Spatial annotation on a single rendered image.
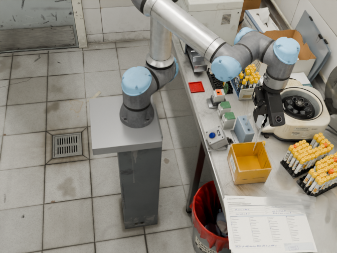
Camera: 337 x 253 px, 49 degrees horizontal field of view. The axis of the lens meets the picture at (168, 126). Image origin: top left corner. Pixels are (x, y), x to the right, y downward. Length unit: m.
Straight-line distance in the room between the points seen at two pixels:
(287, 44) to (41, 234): 1.80
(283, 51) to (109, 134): 0.79
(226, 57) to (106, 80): 2.16
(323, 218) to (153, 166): 0.77
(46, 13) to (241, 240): 2.50
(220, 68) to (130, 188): 1.03
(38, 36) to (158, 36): 2.12
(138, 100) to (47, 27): 2.01
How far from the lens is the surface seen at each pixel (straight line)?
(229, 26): 1.97
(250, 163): 1.56
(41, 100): 3.05
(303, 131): 1.65
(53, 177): 2.57
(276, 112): 1.22
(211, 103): 1.73
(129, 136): 1.53
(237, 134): 1.61
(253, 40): 1.14
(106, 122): 1.59
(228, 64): 1.04
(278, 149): 1.65
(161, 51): 1.45
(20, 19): 3.34
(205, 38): 1.09
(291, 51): 1.11
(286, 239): 1.42
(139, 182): 1.88
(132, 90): 1.43
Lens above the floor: 2.12
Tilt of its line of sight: 50 degrees down
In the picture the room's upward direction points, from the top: 5 degrees clockwise
